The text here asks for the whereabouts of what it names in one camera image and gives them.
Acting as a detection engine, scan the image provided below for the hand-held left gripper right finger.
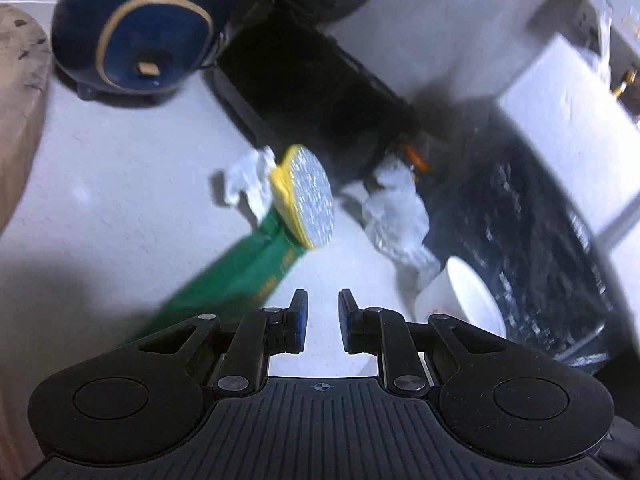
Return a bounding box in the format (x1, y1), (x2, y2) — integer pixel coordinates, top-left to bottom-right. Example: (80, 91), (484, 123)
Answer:
(338, 288), (512, 397)

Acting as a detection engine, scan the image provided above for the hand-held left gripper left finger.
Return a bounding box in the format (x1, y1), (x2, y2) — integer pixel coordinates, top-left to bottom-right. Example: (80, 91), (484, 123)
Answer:
(115, 288), (309, 397)

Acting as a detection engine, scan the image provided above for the long green snack packet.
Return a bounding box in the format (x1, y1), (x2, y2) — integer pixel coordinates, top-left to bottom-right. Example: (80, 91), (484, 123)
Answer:
(132, 207), (307, 347)

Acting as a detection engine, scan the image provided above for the clear plastic bag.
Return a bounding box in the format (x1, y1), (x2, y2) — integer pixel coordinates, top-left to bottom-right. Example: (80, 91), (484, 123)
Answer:
(362, 160), (447, 282)

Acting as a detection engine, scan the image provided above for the yellow silver scouring sponge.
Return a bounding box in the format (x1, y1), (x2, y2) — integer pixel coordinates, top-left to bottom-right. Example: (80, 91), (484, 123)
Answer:
(269, 144), (337, 251)

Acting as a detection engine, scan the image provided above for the white paper bowl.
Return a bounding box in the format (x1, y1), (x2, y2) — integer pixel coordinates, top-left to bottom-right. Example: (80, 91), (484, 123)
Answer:
(415, 256), (509, 342)

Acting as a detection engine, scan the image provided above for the crumpled white tissue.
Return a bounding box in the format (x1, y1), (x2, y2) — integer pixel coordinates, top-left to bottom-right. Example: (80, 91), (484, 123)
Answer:
(210, 147), (279, 222)

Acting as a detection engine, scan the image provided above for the sauce jar with orange lid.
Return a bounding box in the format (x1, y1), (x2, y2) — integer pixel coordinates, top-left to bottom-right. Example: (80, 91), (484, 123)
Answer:
(402, 144), (430, 172)

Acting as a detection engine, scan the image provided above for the black plastic sheet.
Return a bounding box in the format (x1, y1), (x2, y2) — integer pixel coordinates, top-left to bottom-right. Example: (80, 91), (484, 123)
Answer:
(419, 105), (622, 377)

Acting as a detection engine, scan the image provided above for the large black rice cooker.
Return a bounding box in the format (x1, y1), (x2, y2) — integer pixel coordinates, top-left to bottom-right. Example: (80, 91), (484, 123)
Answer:
(214, 0), (427, 182)

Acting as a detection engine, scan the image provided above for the white foam box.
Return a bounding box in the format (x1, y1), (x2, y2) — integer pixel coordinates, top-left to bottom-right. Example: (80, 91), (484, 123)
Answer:
(494, 0), (640, 242)

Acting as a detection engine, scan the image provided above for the small blue rice cooker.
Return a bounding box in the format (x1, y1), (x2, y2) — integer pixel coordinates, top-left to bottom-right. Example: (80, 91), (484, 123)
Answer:
(50, 0), (247, 107)

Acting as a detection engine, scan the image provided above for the round wooden cutting board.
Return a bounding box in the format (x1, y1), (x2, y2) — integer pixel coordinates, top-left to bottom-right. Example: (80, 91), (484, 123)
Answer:
(0, 4), (52, 235)

